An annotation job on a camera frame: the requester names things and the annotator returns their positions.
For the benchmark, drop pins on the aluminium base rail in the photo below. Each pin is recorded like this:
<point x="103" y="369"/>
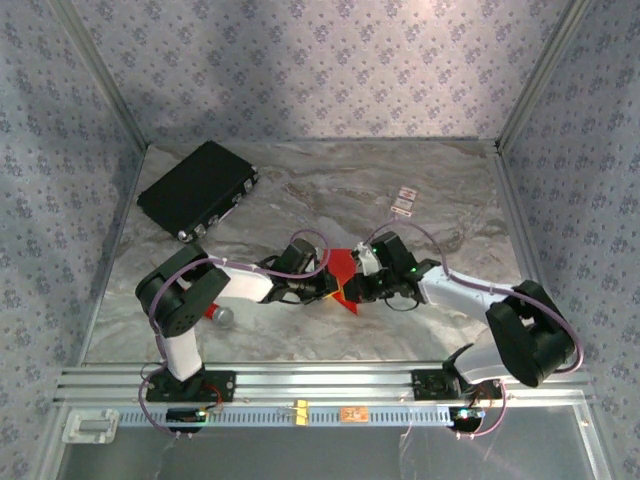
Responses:
<point x="325" y="382"/>

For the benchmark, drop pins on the small white card packet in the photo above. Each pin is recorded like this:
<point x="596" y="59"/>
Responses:
<point x="404" y="200"/>

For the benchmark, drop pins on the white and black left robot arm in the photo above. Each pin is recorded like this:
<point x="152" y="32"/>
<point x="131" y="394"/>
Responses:
<point x="245" y="285"/>

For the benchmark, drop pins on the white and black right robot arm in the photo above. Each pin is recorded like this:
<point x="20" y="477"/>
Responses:
<point x="465" y="295"/>

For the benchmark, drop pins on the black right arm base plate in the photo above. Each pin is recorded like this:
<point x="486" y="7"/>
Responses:
<point x="425" y="385"/>

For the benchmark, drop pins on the aluminium side rail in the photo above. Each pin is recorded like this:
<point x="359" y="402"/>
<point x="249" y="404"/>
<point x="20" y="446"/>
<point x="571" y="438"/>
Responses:
<point x="525" y="225"/>
<point x="117" y="250"/>

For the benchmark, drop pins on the black hard case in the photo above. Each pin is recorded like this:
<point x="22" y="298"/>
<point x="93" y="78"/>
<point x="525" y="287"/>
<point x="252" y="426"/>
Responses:
<point x="195" y="190"/>

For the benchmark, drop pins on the yellow tag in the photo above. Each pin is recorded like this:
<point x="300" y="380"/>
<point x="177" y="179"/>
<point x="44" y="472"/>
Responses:
<point x="301" y="412"/>

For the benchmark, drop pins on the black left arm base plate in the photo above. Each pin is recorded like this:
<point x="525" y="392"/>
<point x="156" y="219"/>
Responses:
<point x="225" y="387"/>

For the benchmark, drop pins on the red cloth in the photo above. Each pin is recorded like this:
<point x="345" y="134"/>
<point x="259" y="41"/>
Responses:
<point x="342" y="262"/>

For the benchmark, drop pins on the aluminium frame post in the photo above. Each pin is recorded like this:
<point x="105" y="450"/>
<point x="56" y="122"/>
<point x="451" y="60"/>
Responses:
<point x="545" y="75"/>

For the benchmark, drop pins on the orange label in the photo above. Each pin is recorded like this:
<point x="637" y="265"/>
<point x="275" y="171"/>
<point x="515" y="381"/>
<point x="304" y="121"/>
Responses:
<point x="354" y="414"/>

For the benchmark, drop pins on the grey metal bracket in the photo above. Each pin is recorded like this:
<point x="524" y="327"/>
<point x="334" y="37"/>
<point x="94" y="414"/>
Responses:
<point x="90" y="426"/>

